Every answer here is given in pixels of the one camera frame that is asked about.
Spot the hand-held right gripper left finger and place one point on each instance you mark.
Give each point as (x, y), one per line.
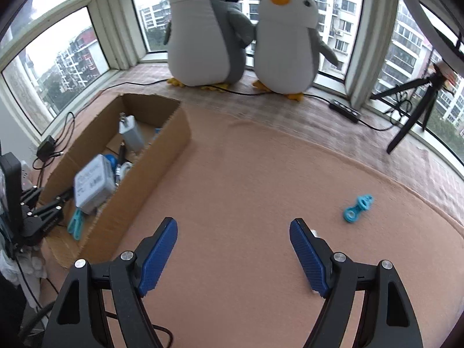
(159, 257)

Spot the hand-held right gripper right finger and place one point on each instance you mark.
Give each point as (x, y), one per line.
(308, 257)

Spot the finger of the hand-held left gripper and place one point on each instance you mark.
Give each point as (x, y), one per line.
(54, 203)
(31, 195)

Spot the teal plastic clip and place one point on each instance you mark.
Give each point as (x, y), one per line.
(76, 226)

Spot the silver white box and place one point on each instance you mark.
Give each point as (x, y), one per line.
(94, 185)

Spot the blue round lid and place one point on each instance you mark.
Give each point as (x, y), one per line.
(112, 163)

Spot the black pen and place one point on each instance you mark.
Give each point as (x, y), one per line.
(121, 156)

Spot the brown cardboard box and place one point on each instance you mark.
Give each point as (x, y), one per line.
(152, 166)

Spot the white wall charger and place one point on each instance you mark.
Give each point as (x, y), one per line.
(132, 134)

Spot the blue phone stand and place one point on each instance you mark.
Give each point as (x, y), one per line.
(158, 131)

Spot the person's left forearm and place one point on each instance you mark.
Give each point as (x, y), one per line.
(21, 264)

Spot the black power adapter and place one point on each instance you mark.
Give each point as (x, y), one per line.
(47, 148)

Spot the teal ringed holder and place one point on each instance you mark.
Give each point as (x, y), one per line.
(357, 210)

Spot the checkered cloth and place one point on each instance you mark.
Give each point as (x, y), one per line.
(290, 108)

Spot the black power strip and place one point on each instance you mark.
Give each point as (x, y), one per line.
(344, 110)

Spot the black tripod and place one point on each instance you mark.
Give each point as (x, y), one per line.
(417, 114)

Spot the small penguin plush toy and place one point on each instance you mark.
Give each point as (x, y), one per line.
(286, 50)

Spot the large penguin plush toy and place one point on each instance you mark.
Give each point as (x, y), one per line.
(203, 36)

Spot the white window frame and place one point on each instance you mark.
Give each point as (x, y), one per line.
(108, 18)

